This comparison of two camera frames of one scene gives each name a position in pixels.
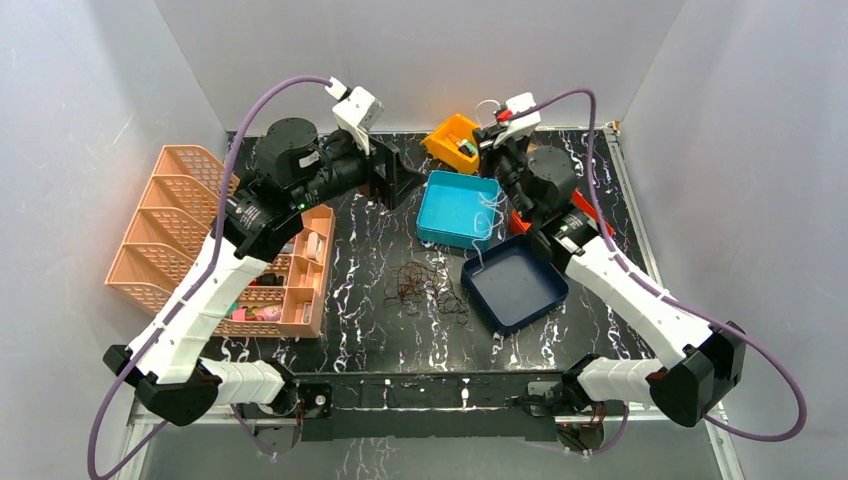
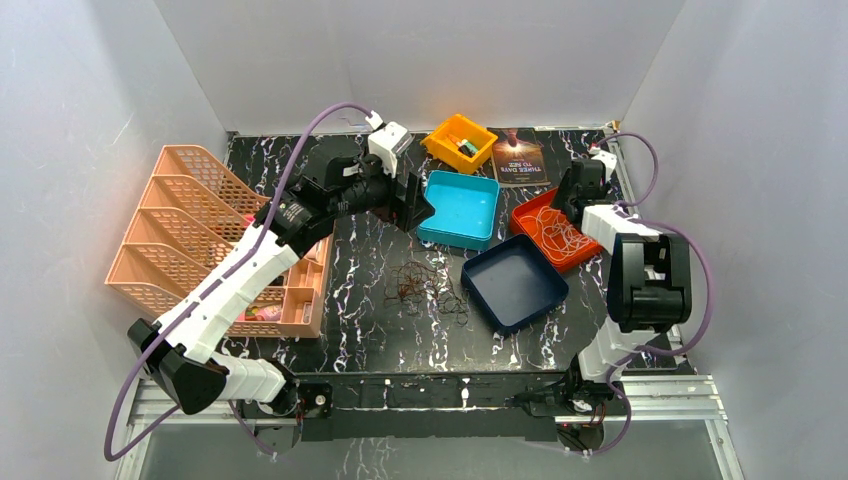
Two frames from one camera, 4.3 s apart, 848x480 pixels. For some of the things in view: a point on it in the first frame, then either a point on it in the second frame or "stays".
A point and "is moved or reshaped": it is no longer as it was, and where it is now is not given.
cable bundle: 412,283 stays
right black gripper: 485,139 -> 561,195
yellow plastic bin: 445,149 stays
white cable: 492,201 is moved or reshaped
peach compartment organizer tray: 283,299 stays
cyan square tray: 458,210 stays
